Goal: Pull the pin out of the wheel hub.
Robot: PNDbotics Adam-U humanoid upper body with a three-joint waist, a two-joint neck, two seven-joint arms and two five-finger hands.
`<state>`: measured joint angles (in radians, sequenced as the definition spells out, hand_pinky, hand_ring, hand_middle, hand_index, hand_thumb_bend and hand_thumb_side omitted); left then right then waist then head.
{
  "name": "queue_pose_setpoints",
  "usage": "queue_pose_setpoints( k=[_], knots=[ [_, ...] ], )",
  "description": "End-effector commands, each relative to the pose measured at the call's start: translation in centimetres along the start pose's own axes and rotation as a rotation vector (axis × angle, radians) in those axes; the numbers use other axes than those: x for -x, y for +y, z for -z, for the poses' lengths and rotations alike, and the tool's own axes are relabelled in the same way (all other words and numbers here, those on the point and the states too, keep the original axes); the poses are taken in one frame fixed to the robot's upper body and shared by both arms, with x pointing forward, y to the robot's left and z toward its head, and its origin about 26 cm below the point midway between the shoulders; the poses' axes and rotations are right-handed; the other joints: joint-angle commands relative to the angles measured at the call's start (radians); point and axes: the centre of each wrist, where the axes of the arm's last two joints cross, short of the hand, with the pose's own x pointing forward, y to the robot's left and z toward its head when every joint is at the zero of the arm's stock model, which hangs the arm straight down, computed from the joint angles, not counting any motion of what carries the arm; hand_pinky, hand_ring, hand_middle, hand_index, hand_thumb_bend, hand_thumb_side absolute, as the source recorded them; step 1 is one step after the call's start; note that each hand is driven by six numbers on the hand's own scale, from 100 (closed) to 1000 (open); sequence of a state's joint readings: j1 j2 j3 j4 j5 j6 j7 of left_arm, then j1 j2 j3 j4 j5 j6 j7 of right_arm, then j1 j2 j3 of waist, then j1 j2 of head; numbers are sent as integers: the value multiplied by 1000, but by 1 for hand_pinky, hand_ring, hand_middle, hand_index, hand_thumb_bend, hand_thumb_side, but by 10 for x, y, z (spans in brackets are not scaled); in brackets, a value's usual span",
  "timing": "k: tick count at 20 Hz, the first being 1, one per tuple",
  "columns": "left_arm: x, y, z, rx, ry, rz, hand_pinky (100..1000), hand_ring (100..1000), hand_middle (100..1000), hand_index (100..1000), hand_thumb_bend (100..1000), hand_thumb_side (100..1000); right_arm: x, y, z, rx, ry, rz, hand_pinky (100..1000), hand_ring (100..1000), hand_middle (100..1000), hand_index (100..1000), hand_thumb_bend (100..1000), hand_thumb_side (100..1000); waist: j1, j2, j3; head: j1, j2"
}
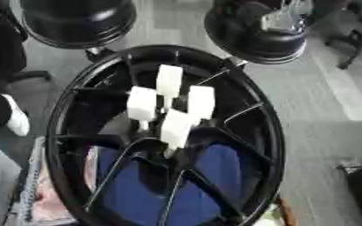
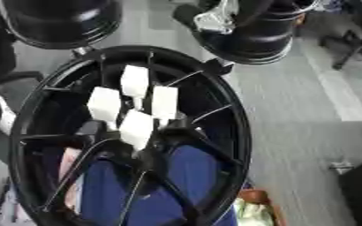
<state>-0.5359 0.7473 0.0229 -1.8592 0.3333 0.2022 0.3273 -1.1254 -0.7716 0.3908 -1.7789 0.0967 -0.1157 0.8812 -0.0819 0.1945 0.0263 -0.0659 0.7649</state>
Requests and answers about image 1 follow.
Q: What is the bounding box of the black spoked wheel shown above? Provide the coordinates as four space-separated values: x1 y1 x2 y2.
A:
43 44 288 226

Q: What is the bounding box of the black chair base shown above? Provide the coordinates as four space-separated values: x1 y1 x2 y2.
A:
323 0 362 71

